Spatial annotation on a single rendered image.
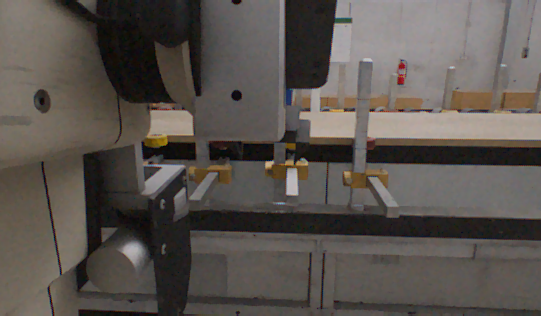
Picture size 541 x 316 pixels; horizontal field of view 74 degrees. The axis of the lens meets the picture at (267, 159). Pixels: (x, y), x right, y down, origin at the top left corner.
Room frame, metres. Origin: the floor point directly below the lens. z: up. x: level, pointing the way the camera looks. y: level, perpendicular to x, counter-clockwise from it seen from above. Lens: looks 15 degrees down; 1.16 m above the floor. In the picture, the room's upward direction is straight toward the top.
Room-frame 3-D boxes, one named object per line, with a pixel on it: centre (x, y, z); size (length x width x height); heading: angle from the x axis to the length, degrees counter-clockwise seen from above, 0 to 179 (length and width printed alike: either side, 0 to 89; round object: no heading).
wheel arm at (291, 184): (1.06, -0.08, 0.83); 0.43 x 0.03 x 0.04; 176
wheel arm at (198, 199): (1.08, 0.17, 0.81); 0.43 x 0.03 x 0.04; 176
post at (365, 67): (1.10, -0.29, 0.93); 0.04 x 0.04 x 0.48; 86
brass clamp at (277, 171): (1.11, -0.06, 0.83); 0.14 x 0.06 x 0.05; 86
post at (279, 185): (1.11, -0.04, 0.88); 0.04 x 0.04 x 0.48; 86
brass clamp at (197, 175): (1.13, 0.19, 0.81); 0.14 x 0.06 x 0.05; 86
